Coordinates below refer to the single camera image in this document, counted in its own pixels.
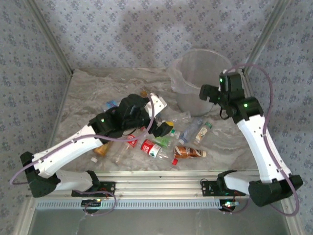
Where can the clear bottle without label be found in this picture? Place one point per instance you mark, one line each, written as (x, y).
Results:
(182, 118)

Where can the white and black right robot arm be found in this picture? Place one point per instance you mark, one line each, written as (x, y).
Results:
(264, 151)

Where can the soda water bottle green label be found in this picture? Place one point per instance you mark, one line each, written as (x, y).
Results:
(163, 141)

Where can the amber bottle with red label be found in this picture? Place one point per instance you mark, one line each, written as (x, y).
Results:
(101, 150)

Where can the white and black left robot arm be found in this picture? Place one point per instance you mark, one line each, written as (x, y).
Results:
(66, 149)

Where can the orange bottle with orange cap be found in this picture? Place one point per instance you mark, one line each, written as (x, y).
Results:
(143, 93)

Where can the water bottle red label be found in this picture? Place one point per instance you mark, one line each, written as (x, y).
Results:
(148, 147)

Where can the clear cola bottle red label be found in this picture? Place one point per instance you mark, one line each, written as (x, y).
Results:
(122, 153)

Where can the bottle with brown label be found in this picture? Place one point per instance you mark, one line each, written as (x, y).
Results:
(188, 151)

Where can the green cap bottle beige label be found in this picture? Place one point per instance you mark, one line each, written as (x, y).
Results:
(201, 134)

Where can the small circuit board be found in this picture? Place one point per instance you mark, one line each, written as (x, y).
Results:
(228, 204)
(91, 202)

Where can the bottle with blue white label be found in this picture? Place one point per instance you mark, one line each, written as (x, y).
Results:
(111, 104)

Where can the clear bottle dark green label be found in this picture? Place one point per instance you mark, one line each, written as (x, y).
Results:
(174, 133)

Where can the clear plastic bin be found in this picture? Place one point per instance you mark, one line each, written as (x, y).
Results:
(193, 105)

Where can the clear bottle with blue cap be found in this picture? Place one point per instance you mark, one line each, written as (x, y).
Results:
(189, 132)

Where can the aluminium frame post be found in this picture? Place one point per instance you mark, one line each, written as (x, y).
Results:
(264, 36)
(52, 36)

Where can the red bottle cap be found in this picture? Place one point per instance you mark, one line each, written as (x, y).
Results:
(174, 161)

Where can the white bottle cap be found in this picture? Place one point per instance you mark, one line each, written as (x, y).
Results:
(94, 159)

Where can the aluminium mounting beam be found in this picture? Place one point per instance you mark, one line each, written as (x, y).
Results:
(156, 186)

